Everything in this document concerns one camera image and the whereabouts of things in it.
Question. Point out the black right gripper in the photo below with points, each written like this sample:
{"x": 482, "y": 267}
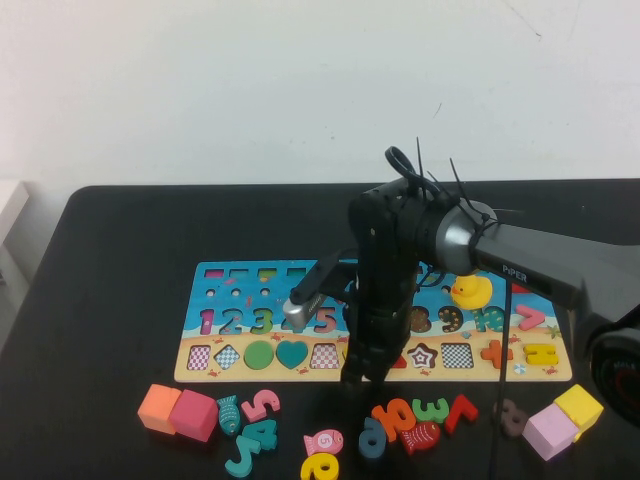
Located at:
{"x": 380, "y": 325}

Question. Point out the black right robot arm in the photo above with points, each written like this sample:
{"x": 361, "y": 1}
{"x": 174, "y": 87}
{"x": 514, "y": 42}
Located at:
{"x": 540, "y": 265}

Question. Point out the red triangle piece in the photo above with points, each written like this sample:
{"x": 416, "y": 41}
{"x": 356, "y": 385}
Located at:
{"x": 400, "y": 362}

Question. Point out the dark blue number nine piece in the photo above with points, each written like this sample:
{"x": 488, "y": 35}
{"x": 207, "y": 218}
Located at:
{"x": 370, "y": 425}

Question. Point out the orange number ten piece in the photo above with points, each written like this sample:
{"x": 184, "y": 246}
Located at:
{"x": 385, "y": 425}

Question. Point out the green number three piece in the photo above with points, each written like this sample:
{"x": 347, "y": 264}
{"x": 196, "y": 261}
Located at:
{"x": 425, "y": 415}

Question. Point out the teal heart piece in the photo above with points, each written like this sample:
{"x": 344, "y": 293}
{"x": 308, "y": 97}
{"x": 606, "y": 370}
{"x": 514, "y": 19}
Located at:
{"x": 292, "y": 354}

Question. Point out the red number seven piece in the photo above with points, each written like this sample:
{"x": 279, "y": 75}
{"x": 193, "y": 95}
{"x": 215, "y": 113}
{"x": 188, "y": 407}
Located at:
{"x": 457, "y": 417}

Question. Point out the yellow number piece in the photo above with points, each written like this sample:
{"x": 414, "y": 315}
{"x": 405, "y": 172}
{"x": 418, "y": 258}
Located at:
{"x": 312, "y": 467}

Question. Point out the green circle piece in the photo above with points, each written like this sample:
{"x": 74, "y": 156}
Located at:
{"x": 259, "y": 355}

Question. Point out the teal number four piece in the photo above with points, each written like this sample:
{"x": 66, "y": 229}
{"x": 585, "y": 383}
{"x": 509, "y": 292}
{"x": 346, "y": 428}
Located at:
{"x": 265, "y": 435}

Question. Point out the pink number five piece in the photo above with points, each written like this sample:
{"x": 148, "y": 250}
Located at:
{"x": 252, "y": 410}

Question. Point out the orange plus sign piece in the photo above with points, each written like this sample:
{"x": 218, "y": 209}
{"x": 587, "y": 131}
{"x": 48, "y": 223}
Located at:
{"x": 492, "y": 352}

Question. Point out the colourful wooden puzzle board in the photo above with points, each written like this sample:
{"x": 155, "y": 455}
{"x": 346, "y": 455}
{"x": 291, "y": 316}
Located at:
{"x": 240, "y": 305}

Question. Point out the teal hook-shaped number piece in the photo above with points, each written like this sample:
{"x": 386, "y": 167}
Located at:
{"x": 245, "y": 462}

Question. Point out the brown number eight piece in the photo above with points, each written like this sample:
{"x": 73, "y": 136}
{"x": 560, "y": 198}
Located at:
{"x": 512, "y": 419}

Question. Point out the yellow equals sign piece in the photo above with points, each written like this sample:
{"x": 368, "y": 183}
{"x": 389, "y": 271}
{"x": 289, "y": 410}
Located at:
{"x": 541, "y": 354}

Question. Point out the red minus sign piece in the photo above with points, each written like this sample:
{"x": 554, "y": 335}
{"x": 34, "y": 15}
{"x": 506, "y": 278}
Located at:
{"x": 520, "y": 289}

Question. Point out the pink greater-than sign piece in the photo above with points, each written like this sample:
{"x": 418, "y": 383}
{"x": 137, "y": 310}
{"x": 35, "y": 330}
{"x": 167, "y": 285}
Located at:
{"x": 537, "y": 318}

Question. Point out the pink wooden fish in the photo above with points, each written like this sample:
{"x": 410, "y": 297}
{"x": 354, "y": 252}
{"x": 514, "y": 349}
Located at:
{"x": 322, "y": 442}

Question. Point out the red wooden fish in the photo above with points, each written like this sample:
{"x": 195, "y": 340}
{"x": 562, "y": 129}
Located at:
{"x": 420, "y": 437}

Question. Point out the yellow rubber duck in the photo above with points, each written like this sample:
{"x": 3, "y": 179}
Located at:
{"x": 472, "y": 292}

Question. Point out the teal wooden fish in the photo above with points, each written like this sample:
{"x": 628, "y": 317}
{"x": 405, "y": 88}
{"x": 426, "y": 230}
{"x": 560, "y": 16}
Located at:
{"x": 229, "y": 415}

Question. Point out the magenta wooden cube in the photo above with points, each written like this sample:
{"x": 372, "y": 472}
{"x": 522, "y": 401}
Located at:
{"x": 194, "y": 415}

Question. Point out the light pink wooden cube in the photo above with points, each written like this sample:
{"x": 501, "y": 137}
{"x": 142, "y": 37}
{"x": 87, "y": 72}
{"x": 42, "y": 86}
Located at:
{"x": 547, "y": 430}

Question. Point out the orange wooden cube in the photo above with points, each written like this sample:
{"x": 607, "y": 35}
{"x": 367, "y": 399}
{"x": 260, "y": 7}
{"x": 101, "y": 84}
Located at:
{"x": 157, "y": 410}

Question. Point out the yellow wooden cube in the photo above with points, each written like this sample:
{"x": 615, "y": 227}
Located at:
{"x": 580, "y": 405}

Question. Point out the white furniture edge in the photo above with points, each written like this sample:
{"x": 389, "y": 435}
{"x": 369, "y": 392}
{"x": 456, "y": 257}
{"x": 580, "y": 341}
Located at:
{"x": 10, "y": 205}

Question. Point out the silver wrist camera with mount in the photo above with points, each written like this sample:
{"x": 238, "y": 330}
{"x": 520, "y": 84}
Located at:
{"x": 297, "y": 315}

